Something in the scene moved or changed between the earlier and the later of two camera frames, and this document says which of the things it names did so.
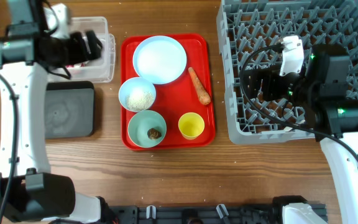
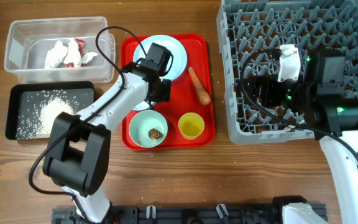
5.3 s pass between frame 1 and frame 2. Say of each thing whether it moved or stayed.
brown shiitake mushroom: stayed
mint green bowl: stayed
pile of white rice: moved
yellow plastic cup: stayed
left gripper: moved
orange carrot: stayed
